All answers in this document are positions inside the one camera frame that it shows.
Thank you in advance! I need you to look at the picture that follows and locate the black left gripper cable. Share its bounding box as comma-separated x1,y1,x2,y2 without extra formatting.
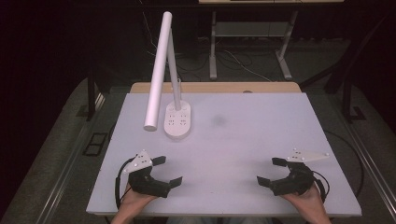
114,157,135,210

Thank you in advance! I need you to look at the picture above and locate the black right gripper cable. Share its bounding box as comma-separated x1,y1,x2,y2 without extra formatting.
312,170,331,203

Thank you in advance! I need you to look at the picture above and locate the aluminium floor rail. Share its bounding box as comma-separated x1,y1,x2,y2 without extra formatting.
323,92,396,216
33,92,107,224

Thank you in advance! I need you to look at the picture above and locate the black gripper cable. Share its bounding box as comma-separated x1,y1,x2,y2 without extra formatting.
312,170,331,203
114,157,135,210

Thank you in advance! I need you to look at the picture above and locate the black metal stand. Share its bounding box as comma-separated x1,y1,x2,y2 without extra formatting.
341,69,367,124
86,66,98,122

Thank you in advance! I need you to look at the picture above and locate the black rectangular floor frame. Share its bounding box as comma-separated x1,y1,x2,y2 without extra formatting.
81,132,108,158

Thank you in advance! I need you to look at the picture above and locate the wooden table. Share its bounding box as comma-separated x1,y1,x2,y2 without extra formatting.
129,81,303,94

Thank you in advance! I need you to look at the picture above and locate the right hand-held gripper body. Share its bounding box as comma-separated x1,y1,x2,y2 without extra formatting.
269,147,331,197

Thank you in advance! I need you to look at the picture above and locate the grey metal desk frame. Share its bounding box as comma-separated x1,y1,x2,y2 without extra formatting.
208,10,300,81

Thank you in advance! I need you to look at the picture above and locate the white desk lamp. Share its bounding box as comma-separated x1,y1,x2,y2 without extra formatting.
143,11,192,140

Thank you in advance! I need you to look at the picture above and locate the black floor cable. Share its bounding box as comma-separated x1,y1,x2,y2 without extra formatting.
323,130,365,198

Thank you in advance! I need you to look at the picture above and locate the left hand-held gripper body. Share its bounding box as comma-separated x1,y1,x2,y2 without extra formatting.
123,149,172,199

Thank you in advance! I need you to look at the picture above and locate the person's right hand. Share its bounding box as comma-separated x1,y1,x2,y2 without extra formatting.
281,183,325,213

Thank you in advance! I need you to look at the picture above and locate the person's left hand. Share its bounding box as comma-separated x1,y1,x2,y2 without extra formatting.
119,183,159,213

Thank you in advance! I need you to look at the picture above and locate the white floor cable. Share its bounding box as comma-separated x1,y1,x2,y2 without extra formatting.
222,49,275,83

